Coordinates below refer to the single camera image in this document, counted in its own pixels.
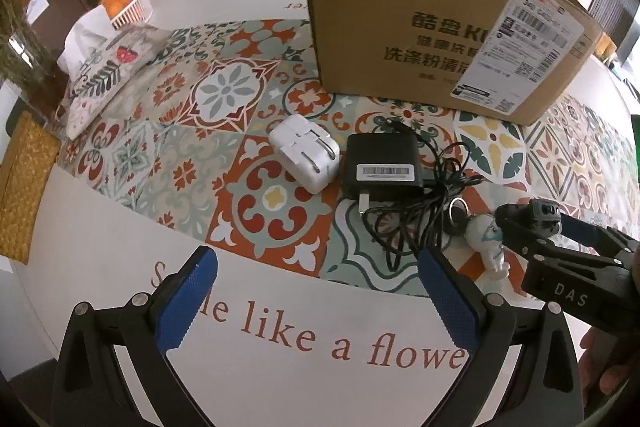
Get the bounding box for yellow woven box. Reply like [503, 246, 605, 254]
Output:
[0, 112, 64, 266]

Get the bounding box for dark slatted wall panel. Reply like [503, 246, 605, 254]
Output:
[590, 0, 640, 58]

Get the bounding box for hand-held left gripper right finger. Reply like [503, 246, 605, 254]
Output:
[417, 247, 585, 427]

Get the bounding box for yellow bag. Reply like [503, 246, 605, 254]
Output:
[597, 34, 619, 64]

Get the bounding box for black charger with cable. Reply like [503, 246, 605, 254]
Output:
[360, 117, 486, 276]

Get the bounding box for white plug charger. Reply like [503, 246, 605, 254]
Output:
[268, 114, 341, 195]

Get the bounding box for white fruit basket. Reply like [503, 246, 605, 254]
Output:
[102, 0, 154, 30]

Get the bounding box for floral fabric tissue cover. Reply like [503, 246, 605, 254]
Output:
[55, 12, 174, 140]

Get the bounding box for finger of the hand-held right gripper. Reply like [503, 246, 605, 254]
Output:
[494, 203, 608, 266]
[529, 200, 640, 258]

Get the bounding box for white astronaut keychain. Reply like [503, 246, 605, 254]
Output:
[446, 196, 512, 284]

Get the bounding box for person's right hand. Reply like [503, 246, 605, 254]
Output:
[580, 324, 640, 397]

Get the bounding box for brown cardboard box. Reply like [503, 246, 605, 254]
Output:
[299, 0, 604, 128]

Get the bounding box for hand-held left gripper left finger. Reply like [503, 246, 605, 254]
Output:
[52, 246, 219, 427]

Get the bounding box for black power adapter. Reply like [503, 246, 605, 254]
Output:
[340, 132, 425, 214]

